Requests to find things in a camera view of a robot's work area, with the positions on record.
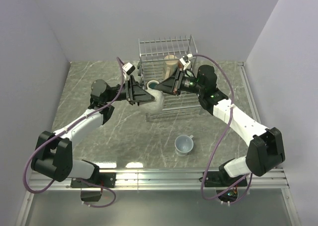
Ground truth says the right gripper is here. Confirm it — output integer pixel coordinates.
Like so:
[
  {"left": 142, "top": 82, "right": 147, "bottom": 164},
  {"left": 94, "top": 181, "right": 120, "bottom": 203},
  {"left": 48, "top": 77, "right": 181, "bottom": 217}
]
[{"left": 154, "top": 68, "right": 205, "bottom": 96}]

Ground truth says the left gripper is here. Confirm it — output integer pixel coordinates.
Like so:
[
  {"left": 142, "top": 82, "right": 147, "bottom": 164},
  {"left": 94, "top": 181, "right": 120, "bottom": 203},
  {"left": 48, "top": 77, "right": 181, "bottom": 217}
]
[{"left": 106, "top": 75, "right": 157, "bottom": 106}]

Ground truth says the dark green mug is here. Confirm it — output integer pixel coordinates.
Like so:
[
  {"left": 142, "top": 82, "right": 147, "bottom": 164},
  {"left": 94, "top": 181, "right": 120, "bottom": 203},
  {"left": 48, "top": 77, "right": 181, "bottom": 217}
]
[{"left": 146, "top": 79, "right": 160, "bottom": 89}]

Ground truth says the beige speckled mug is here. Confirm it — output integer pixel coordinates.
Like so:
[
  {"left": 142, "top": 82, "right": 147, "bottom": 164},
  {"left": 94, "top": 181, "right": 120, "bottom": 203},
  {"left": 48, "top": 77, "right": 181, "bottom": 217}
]
[{"left": 139, "top": 89, "right": 164, "bottom": 114}]

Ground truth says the cream tall mug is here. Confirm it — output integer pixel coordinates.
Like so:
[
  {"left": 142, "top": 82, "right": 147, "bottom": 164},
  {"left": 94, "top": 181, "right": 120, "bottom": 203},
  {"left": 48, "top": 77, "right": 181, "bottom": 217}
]
[{"left": 162, "top": 55, "right": 178, "bottom": 80}]

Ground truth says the light blue mug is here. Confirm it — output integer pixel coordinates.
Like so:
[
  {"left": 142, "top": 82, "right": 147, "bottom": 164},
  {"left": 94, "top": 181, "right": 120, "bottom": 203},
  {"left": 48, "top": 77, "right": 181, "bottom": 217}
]
[{"left": 174, "top": 135, "right": 194, "bottom": 156}]

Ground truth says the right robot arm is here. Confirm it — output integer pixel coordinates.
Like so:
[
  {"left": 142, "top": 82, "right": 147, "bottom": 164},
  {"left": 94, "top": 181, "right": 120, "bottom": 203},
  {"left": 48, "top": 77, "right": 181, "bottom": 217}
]
[{"left": 155, "top": 65, "right": 285, "bottom": 186}]

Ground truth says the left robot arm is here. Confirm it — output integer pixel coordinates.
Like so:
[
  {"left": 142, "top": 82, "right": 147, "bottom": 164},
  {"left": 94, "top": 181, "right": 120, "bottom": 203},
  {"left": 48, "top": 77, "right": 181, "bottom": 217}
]
[{"left": 31, "top": 76, "right": 163, "bottom": 187}]

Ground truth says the metal dish rack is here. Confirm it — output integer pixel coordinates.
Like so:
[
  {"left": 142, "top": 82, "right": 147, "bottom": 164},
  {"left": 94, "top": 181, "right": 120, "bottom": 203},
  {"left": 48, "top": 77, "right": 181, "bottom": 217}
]
[{"left": 137, "top": 33, "right": 202, "bottom": 122}]

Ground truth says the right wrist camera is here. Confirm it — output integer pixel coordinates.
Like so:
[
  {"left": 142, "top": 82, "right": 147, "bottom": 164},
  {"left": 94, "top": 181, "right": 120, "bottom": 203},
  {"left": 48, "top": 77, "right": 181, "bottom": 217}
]
[{"left": 178, "top": 54, "right": 193, "bottom": 72}]

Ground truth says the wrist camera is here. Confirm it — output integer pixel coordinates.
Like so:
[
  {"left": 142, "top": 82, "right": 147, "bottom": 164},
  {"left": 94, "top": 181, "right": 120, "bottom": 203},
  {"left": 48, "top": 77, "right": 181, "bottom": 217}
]
[
  {"left": 122, "top": 62, "right": 136, "bottom": 75},
  {"left": 178, "top": 54, "right": 193, "bottom": 72}
]

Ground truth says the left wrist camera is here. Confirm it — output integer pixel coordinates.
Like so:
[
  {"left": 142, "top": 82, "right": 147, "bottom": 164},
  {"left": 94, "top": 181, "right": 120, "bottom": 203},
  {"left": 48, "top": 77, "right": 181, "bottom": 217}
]
[{"left": 122, "top": 62, "right": 136, "bottom": 75}]

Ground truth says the aluminium rail frame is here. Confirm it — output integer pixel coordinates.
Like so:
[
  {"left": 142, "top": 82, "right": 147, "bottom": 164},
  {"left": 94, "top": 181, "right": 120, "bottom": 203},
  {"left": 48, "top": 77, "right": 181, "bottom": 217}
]
[{"left": 20, "top": 63, "right": 301, "bottom": 226}]

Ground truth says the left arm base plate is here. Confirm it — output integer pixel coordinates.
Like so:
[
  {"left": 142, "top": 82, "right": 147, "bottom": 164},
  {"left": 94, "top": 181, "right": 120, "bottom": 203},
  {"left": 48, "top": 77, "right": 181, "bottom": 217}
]
[{"left": 70, "top": 172, "right": 116, "bottom": 208}]

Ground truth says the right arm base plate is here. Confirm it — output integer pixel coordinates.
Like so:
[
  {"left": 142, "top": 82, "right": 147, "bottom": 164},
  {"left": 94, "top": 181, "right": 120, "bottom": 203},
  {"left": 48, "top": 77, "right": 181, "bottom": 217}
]
[{"left": 202, "top": 170, "right": 248, "bottom": 203}]

